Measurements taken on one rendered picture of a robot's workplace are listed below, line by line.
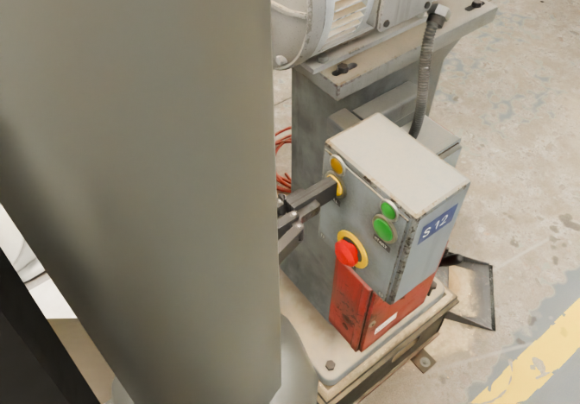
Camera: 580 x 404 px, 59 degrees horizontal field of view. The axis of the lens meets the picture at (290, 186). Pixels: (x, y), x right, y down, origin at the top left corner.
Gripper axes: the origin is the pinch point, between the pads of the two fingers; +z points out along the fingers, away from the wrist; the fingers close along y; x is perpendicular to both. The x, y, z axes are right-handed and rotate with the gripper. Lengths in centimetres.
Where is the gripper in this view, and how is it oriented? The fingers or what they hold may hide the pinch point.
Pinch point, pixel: (312, 198)
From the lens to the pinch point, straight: 64.3
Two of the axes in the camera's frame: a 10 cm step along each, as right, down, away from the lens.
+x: 0.0, -6.6, -7.5
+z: 7.9, -4.6, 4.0
